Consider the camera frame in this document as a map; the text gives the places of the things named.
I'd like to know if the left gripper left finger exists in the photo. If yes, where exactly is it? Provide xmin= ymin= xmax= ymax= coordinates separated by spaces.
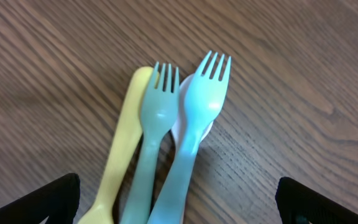
xmin=0 ymin=173 xmax=80 ymax=224

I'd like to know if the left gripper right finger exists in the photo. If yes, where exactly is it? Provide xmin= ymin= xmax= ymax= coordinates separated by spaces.
xmin=275 ymin=177 xmax=358 ymax=224

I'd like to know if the yellow plastic fork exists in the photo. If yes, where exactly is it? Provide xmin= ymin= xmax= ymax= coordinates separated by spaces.
xmin=78 ymin=67 xmax=153 ymax=224

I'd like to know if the teal plastic fork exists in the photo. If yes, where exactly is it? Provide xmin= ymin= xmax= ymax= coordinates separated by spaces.
xmin=120 ymin=63 xmax=180 ymax=224

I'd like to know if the white plastic spoon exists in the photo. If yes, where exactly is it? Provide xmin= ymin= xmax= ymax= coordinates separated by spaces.
xmin=170 ymin=73 xmax=214 ymax=224

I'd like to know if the light blue plastic fork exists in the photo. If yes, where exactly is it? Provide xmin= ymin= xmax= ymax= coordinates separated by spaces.
xmin=148 ymin=52 xmax=232 ymax=224

